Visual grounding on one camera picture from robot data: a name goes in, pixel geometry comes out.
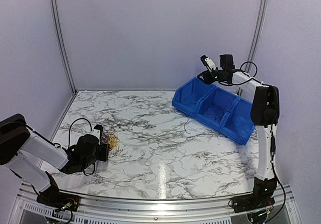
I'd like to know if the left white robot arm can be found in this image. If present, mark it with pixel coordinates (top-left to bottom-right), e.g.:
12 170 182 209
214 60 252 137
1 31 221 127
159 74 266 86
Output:
1 114 110 206

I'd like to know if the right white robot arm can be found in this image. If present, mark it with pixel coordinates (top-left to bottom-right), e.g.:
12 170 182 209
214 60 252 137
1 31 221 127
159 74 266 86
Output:
197 54 279 208

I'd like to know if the blue three-compartment bin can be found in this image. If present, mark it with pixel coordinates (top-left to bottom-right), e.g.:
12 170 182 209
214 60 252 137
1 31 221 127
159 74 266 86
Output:
172 77 255 146

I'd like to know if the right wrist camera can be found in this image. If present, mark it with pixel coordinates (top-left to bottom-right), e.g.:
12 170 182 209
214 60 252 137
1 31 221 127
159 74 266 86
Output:
200 55 216 71

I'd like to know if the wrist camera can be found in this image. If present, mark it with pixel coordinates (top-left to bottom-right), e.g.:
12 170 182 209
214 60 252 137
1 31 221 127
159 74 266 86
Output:
92 125 103 140
200 55 216 71

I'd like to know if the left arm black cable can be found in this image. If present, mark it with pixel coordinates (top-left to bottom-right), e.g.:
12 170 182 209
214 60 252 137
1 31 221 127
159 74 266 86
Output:
52 118 97 176

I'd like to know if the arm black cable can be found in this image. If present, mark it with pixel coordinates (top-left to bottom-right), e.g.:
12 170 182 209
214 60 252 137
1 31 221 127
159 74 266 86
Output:
52 118 97 176
218 61 287 211

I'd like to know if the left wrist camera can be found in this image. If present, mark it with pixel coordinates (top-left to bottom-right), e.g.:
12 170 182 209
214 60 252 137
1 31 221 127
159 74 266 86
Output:
92 125 103 140

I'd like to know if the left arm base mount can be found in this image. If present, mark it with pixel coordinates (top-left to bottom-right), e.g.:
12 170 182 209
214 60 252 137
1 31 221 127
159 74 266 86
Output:
37 188 80 211

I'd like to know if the right aluminium frame post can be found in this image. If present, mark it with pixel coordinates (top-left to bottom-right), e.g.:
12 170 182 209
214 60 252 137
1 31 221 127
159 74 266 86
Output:
237 0 269 96

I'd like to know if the aluminium frame post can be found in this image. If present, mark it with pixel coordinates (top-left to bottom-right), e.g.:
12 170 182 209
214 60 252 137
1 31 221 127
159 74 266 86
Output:
50 0 77 95
237 0 269 96

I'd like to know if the aluminium front rail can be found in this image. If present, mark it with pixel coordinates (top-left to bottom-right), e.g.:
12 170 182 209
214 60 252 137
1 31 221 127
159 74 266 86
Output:
9 183 301 223

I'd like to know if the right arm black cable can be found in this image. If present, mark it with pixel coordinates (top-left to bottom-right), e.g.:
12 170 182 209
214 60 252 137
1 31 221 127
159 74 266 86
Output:
218 61 287 211

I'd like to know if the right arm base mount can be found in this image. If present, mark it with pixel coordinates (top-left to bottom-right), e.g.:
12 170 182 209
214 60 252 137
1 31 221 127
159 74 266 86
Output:
228 193 275 213

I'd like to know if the left aluminium frame post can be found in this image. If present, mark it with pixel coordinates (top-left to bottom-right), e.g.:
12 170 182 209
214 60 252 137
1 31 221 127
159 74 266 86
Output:
50 0 77 95

